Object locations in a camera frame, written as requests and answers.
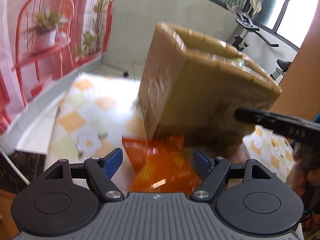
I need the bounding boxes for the dark framed window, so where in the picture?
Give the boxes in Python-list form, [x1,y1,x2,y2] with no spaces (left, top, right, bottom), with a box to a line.
[170,0,318,50]

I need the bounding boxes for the brown wooden board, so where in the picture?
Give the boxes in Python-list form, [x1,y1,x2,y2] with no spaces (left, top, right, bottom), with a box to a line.
[269,20,320,123]

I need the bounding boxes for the white ledge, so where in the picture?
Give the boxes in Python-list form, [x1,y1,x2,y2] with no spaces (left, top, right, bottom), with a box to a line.
[15,62,105,154]

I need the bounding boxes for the printed red furniture backdrop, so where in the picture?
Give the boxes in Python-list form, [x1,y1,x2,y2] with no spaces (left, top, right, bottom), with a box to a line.
[0,0,122,135]

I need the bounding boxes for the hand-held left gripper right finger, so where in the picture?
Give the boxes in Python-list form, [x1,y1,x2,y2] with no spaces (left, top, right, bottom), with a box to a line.
[191,149,273,202]

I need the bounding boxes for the checkered flower tablecloth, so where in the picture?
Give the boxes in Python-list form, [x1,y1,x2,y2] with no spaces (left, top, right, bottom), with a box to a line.
[44,72,295,193]

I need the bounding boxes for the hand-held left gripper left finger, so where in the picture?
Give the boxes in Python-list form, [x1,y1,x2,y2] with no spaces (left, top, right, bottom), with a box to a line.
[44,147,125,202]

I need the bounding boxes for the brown cardboard box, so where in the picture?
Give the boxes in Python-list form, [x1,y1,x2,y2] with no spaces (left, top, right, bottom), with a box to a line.
[138,21,282,155]

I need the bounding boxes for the orange snack bag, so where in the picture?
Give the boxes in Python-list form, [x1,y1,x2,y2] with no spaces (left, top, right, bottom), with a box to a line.
[122,134,203,193]

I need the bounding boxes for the person's right hand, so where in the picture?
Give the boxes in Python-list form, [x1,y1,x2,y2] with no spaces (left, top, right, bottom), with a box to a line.
[292,141,320,193]

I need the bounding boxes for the exercise bike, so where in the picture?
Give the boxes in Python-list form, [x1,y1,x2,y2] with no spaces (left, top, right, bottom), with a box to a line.
[226,4,293,80]

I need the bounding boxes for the red patterned clothing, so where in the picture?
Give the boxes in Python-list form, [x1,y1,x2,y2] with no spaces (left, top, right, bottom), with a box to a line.
[286,165,320,233]

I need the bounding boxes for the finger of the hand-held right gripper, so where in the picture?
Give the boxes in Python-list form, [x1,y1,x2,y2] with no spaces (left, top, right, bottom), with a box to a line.
[235,107,320,143]

